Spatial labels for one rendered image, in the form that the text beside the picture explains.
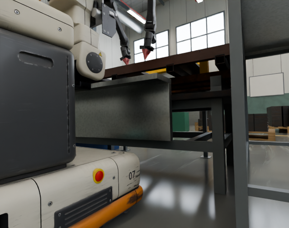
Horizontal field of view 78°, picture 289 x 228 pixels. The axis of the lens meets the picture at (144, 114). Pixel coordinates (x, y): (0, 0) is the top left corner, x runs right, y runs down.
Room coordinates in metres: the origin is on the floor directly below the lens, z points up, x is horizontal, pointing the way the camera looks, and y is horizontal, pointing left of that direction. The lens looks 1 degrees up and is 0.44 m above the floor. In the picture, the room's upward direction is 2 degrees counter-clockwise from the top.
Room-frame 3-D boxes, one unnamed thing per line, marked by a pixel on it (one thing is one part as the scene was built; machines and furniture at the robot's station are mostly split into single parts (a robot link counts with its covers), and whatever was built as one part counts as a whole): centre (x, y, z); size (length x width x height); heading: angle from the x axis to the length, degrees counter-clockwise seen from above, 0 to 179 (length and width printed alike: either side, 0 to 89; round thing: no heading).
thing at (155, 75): (1.36, 0.44, 0.67); 1.30 x 0.20 x 0.03; 60
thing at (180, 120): (5.33, -1.02, 0.29); 0.61 x 0.46 x 0.57; 155
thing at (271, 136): (3.68, -1.92, 0.23); 1.20 x 0.80 x 0.47; 54
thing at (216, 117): (1.06, -0.43, 0.34); 0.06 x 0.06 x 0.68; 60
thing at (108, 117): (1.43, 0.40, 0.48); 1.30 x 0.04 x 0.35; 60
